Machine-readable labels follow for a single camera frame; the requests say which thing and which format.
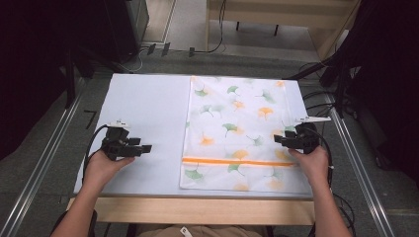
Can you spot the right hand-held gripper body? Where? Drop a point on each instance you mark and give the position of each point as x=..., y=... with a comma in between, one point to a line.
x=306, y=140

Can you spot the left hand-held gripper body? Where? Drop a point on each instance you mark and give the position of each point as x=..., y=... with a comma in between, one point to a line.
x=115, y=148

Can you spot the white leaf-print mesh laundry bag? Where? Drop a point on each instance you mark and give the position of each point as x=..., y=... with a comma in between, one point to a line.
x=237, y=131

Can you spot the person's left hand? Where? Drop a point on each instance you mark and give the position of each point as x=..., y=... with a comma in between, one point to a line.
x=100, y=171

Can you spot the person's right hand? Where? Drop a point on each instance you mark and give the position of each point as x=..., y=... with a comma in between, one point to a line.
x=314, y=168

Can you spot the white table cover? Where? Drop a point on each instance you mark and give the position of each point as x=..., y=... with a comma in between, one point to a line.
x=148, y=105

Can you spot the black metal stand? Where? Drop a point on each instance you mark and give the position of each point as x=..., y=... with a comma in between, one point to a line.
x=339, y=85

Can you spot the wooden table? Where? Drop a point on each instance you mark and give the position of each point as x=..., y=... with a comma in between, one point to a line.
x=204, y=210

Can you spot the white clothing tag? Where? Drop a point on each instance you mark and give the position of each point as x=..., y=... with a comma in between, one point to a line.
x=185, y=231

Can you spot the person's beige pants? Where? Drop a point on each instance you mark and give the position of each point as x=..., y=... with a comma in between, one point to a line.
x=210, y=231

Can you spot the black cabinet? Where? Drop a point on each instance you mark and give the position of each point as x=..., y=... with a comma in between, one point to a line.
x=122, y=26

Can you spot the light wooden bench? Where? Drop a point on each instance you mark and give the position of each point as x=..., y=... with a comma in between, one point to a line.
x=263, y=13

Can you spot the metal floor rail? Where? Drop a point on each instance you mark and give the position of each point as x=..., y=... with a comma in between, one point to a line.
x=359, y=164
x=42, y=158

